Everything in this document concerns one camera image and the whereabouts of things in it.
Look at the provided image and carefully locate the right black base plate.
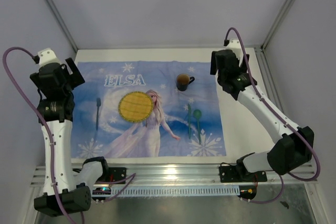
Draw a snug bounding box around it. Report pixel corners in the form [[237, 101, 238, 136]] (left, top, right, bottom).
[[218, 164, 268, 183]]

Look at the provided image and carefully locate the yellow woven round plate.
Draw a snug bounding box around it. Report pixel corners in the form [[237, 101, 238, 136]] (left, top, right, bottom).
[[118, 91, 154, 123]]

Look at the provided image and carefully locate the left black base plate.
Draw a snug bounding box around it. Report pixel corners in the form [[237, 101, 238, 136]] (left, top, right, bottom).
[[105, 167, 127, 184]]

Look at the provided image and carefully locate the right aluminium side rail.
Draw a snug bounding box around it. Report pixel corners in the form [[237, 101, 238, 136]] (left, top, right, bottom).
[[254, 45, 286, 114]]

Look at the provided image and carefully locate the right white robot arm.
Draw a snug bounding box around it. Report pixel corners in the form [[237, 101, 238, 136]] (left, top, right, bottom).
[[210, 39, 314, 180]]

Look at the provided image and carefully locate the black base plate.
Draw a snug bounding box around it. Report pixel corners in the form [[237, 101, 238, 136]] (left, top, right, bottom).
[[105, 167, 127, 184], [218, 164, 268, 183]]

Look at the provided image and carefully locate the white slotted cable duct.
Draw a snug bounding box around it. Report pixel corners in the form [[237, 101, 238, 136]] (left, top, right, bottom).
[[119, 185, 240, 197]]

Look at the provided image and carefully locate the teal plastic spoon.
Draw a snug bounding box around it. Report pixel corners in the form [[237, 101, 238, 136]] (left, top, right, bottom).
[[193, 109, 202, 144]]

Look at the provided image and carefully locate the blue pink Elsa cloth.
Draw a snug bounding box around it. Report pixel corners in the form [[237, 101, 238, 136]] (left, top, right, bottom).
[[71, 61, 226, 159]]

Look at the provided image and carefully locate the teal plastic knife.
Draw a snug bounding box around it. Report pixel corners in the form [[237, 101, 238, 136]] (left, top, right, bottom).
[[187, 103, 192, 139]]

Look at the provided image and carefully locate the dark teal plastic fork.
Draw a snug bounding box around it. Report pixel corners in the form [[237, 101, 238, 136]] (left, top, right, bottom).
[[96, 98, 101, 130]]

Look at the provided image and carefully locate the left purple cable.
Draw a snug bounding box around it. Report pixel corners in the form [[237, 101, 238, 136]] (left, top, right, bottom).
[[2, 47, 137, 224]]

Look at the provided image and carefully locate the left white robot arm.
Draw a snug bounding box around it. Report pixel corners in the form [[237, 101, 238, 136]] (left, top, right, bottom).
[[30, 48, 110, 217]]

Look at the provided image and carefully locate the brown paper cup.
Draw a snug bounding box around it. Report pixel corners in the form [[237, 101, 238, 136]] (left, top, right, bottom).
[[176, 74, 195, 91]]

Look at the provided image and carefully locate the aluminium front rail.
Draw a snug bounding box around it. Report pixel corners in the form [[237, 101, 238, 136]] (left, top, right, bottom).
[[30, 163, 315, 187]]

